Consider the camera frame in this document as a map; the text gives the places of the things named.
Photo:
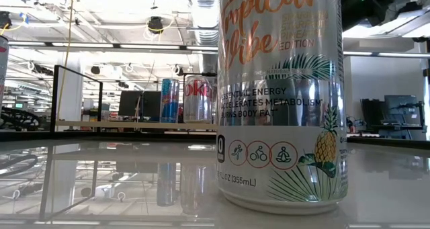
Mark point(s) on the silver Diet Coke can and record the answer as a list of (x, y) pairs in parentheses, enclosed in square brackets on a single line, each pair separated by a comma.
[(198, 103)]

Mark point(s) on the blue silver Red Bull can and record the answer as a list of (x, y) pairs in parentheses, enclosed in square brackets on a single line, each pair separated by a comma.
[(169, 101)]

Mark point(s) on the Celsius Tropical Vibe can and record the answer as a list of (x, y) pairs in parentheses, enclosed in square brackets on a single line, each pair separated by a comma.
[(282, 121)]

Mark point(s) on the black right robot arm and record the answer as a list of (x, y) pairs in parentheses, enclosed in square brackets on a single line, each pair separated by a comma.
[(369, 7)]

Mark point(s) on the black monitor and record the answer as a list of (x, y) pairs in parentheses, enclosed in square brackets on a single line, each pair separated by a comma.
[(129, 103), (151, 103)]

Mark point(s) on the long ceiling light strip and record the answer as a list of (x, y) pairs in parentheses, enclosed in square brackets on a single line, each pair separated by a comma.
[(151, 47)]

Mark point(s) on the dark desk monitor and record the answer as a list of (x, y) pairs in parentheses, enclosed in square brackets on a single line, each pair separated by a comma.
[(399, 104)]

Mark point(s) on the white Celsius can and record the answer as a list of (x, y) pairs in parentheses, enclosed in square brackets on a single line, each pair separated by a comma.
[(2, 71)]

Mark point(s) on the black ceiling fixture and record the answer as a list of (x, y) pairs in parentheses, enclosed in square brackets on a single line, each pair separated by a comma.
[(5, 20)]

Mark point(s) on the silver ventilation duct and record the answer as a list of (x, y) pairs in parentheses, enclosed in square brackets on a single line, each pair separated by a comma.
[(205, 14)]

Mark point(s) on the black ceiling camera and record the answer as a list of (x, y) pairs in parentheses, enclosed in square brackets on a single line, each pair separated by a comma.
[(155, 25)]

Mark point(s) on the black aluminium table frame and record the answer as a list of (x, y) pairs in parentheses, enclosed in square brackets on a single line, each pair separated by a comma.
[(100, 136)]

